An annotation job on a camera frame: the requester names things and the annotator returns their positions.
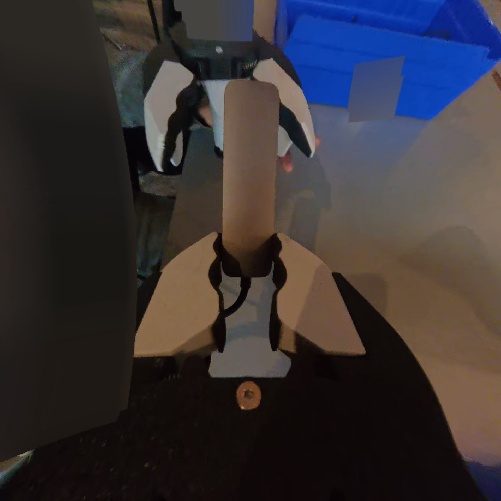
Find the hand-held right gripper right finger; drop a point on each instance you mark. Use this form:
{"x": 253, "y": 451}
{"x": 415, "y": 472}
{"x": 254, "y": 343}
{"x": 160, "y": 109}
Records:
{"x": 313, "y": 309}

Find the blue plastic bin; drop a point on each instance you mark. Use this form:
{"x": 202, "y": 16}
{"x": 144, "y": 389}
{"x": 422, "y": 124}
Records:
{"x": 391, "y": 11}
{"x": 321, "y": 70}

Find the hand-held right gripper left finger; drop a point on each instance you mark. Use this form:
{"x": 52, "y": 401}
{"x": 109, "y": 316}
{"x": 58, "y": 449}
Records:
{"x": 180, "y": 309}

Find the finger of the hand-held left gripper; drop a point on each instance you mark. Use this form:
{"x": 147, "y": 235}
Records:
{"x": 289, "y": 94}
{"x": 160, "y": 109}

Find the person's left hand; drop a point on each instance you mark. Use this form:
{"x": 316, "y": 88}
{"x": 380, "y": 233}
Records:
{"x": 287, "y": 164}

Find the grey usb hub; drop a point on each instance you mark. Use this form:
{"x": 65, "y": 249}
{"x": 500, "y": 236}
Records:
{"x": 250, "y": 176}

